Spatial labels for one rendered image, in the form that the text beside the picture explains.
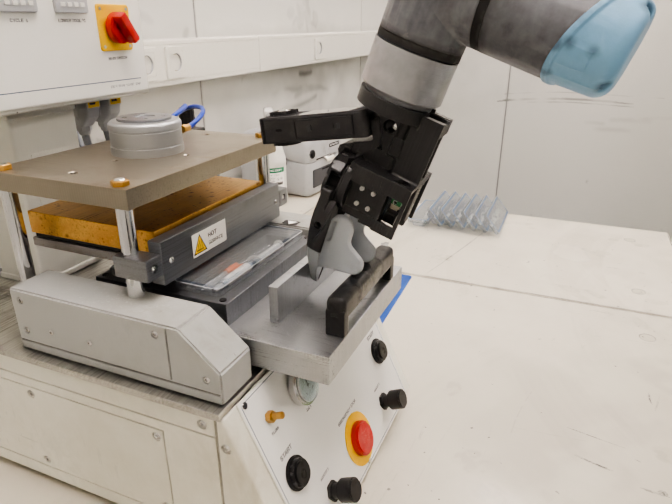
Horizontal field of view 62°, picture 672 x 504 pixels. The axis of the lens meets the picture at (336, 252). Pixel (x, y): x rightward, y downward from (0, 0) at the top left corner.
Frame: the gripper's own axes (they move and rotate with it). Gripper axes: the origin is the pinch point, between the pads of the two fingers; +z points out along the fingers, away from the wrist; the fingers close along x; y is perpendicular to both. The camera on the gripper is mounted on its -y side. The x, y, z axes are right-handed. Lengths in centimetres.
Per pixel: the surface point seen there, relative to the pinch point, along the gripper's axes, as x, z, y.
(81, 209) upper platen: -7.6, 2.9, -24.4
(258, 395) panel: -11.9, 8.3, 2.7
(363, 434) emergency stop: -0.2, 17.0, 12.8
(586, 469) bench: 10.1, 13.3, 37.7
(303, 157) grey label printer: 83, 23, -37
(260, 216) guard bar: 6.6, 1.5, -10.4
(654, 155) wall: 242, 11, 65
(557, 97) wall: 241, 4, 15
